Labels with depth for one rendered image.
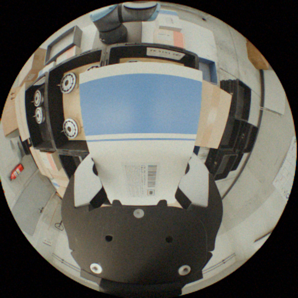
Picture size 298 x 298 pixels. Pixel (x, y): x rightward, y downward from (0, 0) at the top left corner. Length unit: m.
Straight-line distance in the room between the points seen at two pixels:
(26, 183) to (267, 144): 6.03
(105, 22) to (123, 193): 0.57
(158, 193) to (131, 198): 0.04
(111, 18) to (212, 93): 0.52
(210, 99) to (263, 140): 2.63
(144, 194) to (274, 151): 2.87
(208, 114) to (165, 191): 0.39
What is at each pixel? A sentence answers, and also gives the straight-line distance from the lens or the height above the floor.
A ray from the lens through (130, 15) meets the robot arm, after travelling 0.49.
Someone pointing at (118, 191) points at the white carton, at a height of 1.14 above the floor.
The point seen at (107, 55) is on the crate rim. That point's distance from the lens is 0.36.
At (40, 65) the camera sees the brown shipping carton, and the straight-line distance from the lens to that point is 1.02.
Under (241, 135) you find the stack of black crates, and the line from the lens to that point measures 1.46.
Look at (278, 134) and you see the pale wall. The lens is 2.88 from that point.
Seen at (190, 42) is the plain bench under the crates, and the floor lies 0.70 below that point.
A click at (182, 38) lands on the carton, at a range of 0.62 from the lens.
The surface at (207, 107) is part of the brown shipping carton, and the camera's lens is 0.45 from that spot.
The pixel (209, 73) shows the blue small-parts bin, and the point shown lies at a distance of 0.69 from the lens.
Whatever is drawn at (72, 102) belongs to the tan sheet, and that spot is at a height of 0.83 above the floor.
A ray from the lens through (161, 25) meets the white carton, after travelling 0.63.
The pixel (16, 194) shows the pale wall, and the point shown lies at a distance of 3.37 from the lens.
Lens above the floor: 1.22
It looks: 61 degrees down
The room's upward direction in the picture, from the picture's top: 176 degrees clockwise
